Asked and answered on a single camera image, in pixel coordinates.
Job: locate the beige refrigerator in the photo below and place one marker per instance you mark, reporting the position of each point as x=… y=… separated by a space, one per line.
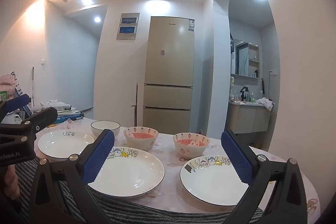
x=168 y=69

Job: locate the green packet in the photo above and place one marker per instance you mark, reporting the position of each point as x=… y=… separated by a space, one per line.
x=3 y=96

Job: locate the beige bathroom vanity cabinet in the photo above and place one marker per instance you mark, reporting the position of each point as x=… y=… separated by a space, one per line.
x=249 y=117

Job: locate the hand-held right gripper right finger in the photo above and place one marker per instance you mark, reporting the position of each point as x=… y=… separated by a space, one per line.
x=237 y=158

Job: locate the grey striped clothing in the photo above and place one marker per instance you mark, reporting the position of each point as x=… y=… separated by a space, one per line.
x=157 y=213

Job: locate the white bathroom wall outlet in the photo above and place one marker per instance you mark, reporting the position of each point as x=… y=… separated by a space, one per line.
x=272 y=72

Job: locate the pink fluffy blanket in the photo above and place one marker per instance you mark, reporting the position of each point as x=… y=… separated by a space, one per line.
x=6 y=83

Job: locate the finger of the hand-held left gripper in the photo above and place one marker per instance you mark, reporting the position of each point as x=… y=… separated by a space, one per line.
x=44 y=116
x=17 y=104

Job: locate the person's left hand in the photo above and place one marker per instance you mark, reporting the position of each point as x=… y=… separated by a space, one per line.
x=11 y=182

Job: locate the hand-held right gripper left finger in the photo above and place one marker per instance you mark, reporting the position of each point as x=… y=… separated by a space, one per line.
x=98 y=158

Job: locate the thin white pole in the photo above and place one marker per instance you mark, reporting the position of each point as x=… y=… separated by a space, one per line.
x=33 y=85

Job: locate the white plate with cartoon print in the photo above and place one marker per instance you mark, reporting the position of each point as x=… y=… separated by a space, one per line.
x=131 y=174
x=210 y=182

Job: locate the white flat box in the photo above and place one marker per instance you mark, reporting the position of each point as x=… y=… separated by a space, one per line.
x=56 y=106

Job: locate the bathroom mirror cabinet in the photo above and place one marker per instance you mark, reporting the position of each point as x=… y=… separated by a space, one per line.
x=246 y=58

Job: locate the white ribbed bowl black rim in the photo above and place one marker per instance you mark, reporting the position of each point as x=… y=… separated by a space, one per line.
x=98 y=129

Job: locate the white fridge label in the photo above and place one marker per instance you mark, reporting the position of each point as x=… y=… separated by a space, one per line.
x=191 y=25

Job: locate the dark hanging cloth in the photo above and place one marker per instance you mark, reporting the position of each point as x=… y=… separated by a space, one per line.
x=231 y=41

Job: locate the grey electrical panel box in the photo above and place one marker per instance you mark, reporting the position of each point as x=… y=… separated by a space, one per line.
x=127 y=27

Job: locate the black faucet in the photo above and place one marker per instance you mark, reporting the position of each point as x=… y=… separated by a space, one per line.
x=244 y=92

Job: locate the white plate with black lettering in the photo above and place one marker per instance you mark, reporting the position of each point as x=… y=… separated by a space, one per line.
x=63 y=145

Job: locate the pink strawberry print bowl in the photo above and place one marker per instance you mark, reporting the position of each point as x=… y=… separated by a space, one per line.
x=190 y=150
x=140 y=144

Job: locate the round ceiling spotlight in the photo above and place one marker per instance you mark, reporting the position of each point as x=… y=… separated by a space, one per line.
x=86 y=0
x=97 y=19

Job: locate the white crumpled cloth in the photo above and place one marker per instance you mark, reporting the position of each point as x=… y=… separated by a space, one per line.
x=265 y=103

